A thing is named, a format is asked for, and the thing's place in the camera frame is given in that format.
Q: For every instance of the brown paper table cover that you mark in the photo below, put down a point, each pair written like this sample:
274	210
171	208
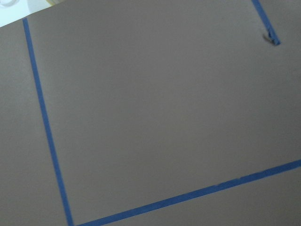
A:
158	113

